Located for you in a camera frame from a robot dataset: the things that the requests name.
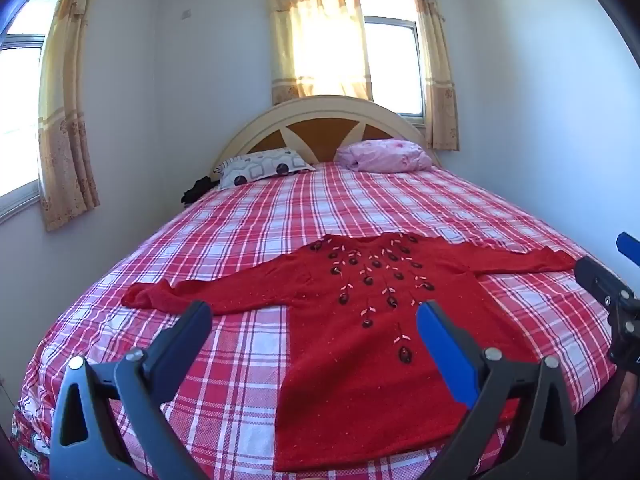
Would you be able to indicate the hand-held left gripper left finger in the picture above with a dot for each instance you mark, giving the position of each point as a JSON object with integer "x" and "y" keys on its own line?
{"x": 187, "y": 332}

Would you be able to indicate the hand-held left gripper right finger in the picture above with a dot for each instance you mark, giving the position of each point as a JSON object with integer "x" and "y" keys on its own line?
{"x": 442, "y": 345}

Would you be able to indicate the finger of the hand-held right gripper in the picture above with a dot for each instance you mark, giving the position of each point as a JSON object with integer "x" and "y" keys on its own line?
{"x": 597, "y": 277}
{"x": 629, "y": 244}

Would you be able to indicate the red knitted sweater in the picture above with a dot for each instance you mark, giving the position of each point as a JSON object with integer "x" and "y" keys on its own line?
{"x": 350, "y": 360}

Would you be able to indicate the red plaid bedsheet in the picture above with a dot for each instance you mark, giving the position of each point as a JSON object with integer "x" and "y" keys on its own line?
{"x": 225, "y": 220}

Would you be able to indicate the dark cloth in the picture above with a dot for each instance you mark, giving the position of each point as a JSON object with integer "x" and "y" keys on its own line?
{"x": 197, "y": 191}

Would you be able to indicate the grey patterned pillow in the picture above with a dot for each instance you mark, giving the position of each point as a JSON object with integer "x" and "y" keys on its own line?
{"x": 260, "y": 166}

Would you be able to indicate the pink floral pillow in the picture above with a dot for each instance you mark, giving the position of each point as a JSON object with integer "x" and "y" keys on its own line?
{"x": 385, "y": 156}

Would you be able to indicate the beige floral curtain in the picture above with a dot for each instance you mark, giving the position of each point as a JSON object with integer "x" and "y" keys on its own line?
{"x": 320, "y": 35}
{"x": 65, "y": 135}
{"x": 440, "y": 85}

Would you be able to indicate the cream wooden headboard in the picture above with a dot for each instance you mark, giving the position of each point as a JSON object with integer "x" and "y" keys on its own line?
{"x": 320, "y": 110}

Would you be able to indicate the window with grey frame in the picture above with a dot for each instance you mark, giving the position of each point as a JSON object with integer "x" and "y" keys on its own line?
{"x": 395, "y": 60}
{"x": 20, "y": 110}

